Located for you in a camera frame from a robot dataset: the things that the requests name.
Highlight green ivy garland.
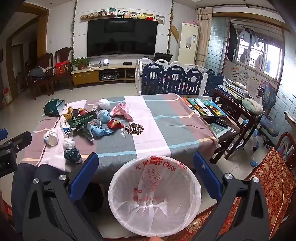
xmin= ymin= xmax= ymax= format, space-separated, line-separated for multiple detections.
xmin=167 ymin=0 xmax=174 ymax=55
xmin=71 ymin=0 xmax=78 ymax=61

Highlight red patterned cushioned chair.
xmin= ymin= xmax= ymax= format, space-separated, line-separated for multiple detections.
xmin=162 ymin=132 xmax=296 ymax=241

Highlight red snack wrapper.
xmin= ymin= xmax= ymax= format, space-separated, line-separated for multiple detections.
xmin=107 ymin=119 xmax=125 ymax=129

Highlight black monitor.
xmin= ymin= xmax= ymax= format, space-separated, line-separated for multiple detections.
xmin=154 ymin=52 xmax=173 ymax=64

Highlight dark bag on chair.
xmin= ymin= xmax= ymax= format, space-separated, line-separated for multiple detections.
xmin=28 ymin=66 xmax=47 ymax=78

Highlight yellow cable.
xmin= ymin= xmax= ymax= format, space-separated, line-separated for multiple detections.
xmin=269 ymin=157 xmax=287 ymax=224

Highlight yellow brown snack wrapper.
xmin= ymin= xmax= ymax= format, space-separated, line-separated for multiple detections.
xmin=63 ymin=106 xmax=84 ymax=121

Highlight stack of books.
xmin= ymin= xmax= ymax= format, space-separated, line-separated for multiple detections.
xmin=216 ymin=78 xmax=250 ymax=100

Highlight pink plastic bag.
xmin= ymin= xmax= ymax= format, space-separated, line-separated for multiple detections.
xmin=110 ymin=102 xmax=134 ymax=122

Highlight crumpled dark green bag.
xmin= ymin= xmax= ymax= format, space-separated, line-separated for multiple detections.
xmin=64 ymin=148 xmax=82 ymax=164

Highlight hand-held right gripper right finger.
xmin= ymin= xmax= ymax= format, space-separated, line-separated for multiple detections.
xmin=193 ymin=152 xmax=271 ymax=241

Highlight window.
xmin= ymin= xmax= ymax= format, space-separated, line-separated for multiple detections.
xmin=236 ymin=38 xmax=285 ymax=79

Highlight plaid tablecloth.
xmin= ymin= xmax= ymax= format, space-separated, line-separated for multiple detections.
xmin=20 ymin=93 xmax=219 ymax=184

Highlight crumpled white tissue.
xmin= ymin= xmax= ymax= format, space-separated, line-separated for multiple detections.
xmin=62 ymin=138 xmax=76 ymax=149

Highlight white paper cup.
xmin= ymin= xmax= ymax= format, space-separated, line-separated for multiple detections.
xmin=43 ymin=128 xmax=59 ymax=146

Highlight black stereo unit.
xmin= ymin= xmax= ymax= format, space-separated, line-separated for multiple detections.
xmin=99 ymin=71 xmax=120 ymax=80

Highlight dark hanging garment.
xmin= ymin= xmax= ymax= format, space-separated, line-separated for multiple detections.
xmin=226 ymin=23 xmax=239 ymax=62

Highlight dark green paper bag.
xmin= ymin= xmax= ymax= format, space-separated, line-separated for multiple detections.
xmin=43 ymin=98 xmax=67 ymax=117

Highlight red gift box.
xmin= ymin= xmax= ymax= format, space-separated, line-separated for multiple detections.
xmin=55 ymin=61 xmax=71 ymax=76

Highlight white remote control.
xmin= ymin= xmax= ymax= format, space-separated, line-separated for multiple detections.
xmin=194 ymin=98 xmax=213 ymax=117

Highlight white plastic bag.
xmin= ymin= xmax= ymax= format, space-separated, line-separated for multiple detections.
xmin=108 ymin=156 xmax=202 ymax=237
xmin=93 ymin=98 xmax=111 ymax=111

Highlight dark wooden side table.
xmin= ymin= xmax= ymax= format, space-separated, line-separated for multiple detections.
xmin=211 ymin=88 xmax=264 ymax=161

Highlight white refrigerator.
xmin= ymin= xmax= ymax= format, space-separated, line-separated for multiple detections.
xmin=177 ymin=22 xmax=199 ymax=68

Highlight light blue crumpled bag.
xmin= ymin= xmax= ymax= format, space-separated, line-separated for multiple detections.
xmin=90 ymin=125 xmax=114 ymax=138

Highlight large black television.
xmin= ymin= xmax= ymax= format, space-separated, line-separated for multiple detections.
xmin=87 ymin=19 xmax=159 ymax=58

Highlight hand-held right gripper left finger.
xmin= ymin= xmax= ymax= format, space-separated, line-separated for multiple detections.
xmin=22 ymin=152 xmax=102 ymax=241

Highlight blue hanging shirt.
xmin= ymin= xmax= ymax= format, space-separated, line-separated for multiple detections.
xmin=238 ymin=27 xmax=259 ymax=47

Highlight clear crumpled plastic wrapper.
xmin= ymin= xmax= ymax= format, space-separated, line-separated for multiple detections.
xmin=79 ymin=124 xmax=95 ymax=141

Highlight dark wooden chair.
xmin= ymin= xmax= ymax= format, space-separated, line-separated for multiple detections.
xmin=49 ymin=47 xmax=74 ymax=91
xmin=25 ymin=53 xmax=55 ymax=100

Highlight white and blue box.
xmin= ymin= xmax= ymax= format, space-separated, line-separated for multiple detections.
xmin=60 ymin=121 xmax=74 ymax=137

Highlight row of colourful picture books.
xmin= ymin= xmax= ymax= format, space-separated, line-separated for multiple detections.
xmin=181 ymin=97 xmax=227 ymax=118

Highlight row of small plush toys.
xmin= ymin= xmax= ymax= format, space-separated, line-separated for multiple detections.
xmin=124 ymin=13 xmax=156 ymax=21

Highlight yellow wooden TV cabinet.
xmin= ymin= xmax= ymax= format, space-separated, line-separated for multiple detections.
xmin=70 ymin=63 xmax=139 ymax=88

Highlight blue plastic bag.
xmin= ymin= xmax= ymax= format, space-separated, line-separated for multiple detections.
xmin=97 ymin=109 xmax=112 ymax=123

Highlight grey green cushion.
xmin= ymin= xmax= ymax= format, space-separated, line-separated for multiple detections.
xmin=241 ymin=98 xmax=264 ymax=117

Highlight blue child chair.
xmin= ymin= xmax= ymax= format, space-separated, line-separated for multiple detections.
xmin=252 ymin=81 xmax=281 ymax=151

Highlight wall chart posters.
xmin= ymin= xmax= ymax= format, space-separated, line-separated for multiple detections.
xmin=230 ymin=67 xmax=259 ymax=94

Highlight potted green plant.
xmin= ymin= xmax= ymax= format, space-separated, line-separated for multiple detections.
xmin=71 ymin=57 xmax=90 ymax=70

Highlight beige curtain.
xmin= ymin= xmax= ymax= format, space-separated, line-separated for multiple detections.
xmin=196 ymin=6 xmax=213 ymax=68

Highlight navy and white playpen fence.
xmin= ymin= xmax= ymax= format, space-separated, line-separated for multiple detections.
xmin=135 ymin=58 xmax=226 ymax=97

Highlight long green carton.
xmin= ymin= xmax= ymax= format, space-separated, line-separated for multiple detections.
xmin=67 ymin=110 xmax=97 ymax=128

